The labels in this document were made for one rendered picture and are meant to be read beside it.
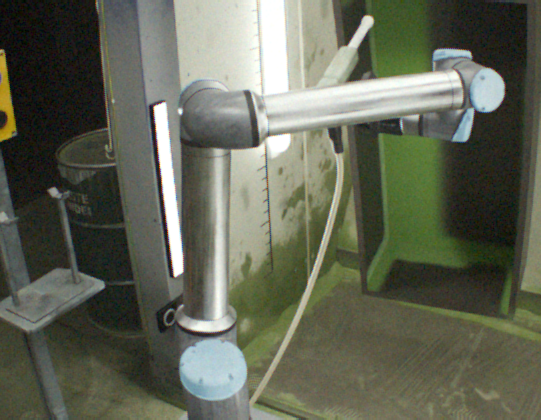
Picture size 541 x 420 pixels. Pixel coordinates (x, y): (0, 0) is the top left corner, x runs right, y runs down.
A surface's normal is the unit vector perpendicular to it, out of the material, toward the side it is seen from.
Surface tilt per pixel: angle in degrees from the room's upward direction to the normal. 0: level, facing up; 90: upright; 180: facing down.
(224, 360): 5
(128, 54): 90
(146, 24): 90
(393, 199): 102
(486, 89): 90
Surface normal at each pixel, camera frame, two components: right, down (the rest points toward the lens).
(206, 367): -0.04, -0.87
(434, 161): -0.43, 0.57
